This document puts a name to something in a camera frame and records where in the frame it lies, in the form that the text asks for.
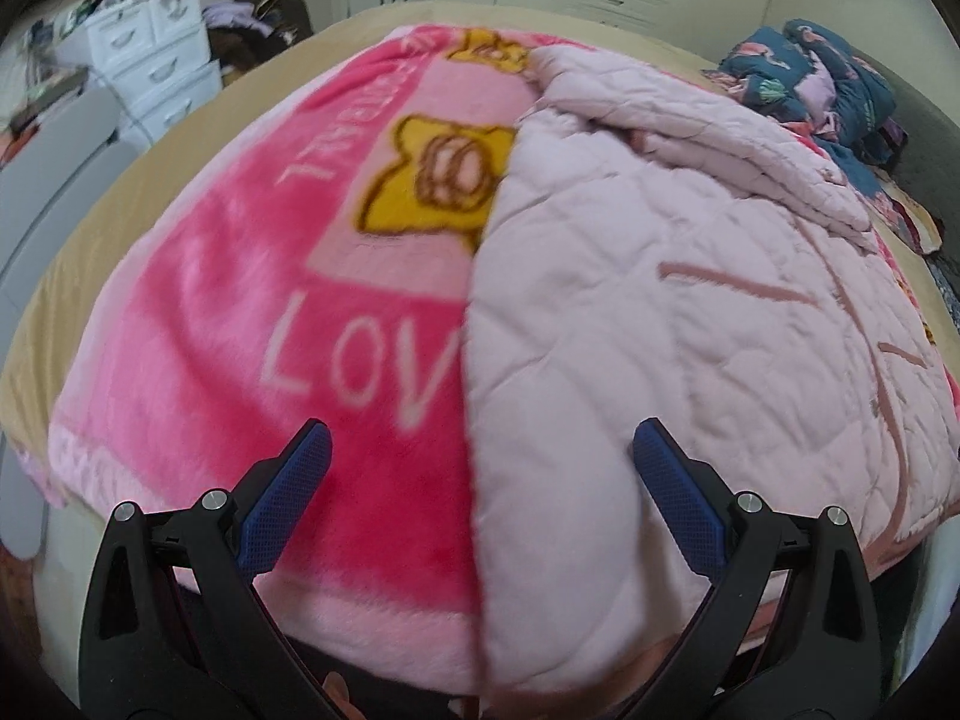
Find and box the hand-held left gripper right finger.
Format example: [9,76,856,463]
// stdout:
[615,418,883,720]

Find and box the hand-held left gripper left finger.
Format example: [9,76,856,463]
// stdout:
[79,418,353,720]

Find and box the pink quilted jacket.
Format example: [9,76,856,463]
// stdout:
[457,43,960,695]

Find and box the dark bag with clothes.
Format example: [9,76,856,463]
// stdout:
[201,0,314,89]

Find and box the pink printed blanket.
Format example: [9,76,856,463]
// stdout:
[22,25,960,676]

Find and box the bed with beige sheet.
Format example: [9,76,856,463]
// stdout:
[0,0,960,616]

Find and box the grey chair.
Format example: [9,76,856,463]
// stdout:
[0,85,141,320]

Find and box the grey quilted headboard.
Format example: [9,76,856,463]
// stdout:
[862,49,960,256]

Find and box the white plastic drawer unit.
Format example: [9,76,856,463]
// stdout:
[56,0,224,145]

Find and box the dark blue floral quilt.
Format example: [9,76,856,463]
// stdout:
[703,17,944,252]

